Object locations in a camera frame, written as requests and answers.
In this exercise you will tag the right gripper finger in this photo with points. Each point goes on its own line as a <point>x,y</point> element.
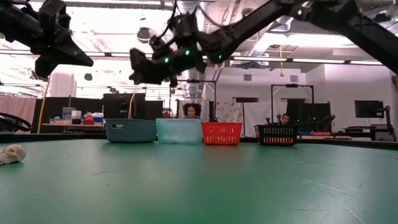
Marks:
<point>141,78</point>
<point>138,59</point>

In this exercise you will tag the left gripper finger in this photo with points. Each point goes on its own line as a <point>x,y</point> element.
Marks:
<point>46,67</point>
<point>74,54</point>

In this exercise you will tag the beige plastic skull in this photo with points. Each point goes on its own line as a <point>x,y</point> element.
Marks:
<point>12,154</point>

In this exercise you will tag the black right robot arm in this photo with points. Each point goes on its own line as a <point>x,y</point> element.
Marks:
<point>342,18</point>

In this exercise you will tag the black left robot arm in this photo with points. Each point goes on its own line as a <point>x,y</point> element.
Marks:
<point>15,21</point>

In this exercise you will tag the pink curtain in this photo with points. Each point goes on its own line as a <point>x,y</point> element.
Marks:
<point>17,105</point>

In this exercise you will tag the person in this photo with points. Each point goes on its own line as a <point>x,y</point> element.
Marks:
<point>285,119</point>
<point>192,111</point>

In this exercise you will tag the grey-blue plastic bin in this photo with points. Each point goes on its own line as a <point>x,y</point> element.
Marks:
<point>130,130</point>

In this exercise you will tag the teal translucent plastic bin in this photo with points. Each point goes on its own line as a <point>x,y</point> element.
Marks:
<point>178,130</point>

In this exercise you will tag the red slotted plastic basket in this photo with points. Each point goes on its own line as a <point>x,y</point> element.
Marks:
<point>221,133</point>

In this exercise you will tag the white curtain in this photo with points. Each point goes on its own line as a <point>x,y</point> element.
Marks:
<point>255,115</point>

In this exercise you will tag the black slotted plastic basket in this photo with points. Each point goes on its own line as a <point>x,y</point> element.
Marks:
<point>277,130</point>

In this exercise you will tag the long ceiling light strip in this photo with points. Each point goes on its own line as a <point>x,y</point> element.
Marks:
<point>311,60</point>

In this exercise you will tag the black monitor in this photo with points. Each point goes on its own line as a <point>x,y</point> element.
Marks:
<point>369,109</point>

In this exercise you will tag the black ceiling dome camera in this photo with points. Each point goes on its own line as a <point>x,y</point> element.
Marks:
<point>143,34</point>

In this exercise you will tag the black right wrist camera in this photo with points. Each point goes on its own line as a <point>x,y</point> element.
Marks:
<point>158,43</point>

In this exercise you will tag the black frame stand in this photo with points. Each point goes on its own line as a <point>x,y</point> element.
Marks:
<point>292,85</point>
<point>205,81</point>

